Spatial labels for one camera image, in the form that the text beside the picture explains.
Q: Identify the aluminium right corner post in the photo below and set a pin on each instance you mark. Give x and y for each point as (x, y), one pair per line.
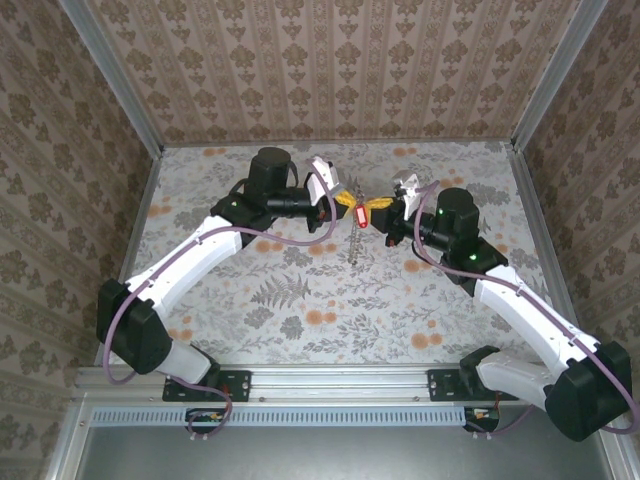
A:
(557, 75)

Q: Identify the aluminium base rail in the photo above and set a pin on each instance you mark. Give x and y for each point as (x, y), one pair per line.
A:
(340, 382)

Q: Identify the floral print table cloth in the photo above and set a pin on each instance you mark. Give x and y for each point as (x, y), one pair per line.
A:
(375, 310)

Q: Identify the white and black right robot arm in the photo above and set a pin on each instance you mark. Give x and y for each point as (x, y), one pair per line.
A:
(525, 305)

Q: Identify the grey metal panel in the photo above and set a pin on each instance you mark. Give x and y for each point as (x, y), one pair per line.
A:
(325, 455)

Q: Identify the aluminium corner post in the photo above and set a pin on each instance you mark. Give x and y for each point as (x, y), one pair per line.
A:
(114, 75)
(557, 75)

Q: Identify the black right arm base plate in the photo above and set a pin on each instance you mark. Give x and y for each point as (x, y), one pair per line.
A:
(440, 385)

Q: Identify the key with red tag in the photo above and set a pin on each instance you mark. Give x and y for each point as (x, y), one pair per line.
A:
(361, 217)

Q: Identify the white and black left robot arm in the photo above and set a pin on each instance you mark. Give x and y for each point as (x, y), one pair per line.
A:
(190, 265)

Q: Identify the aluminium left corner post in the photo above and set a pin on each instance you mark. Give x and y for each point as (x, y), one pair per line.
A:
(114, 75)

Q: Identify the aluminium left side rail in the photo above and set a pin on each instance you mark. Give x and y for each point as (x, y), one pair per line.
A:
(145, 200)

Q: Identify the aluminium right side rail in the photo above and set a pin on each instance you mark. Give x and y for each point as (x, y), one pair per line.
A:
(531, 200)

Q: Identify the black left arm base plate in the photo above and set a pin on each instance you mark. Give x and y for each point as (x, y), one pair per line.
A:
(235, 385)

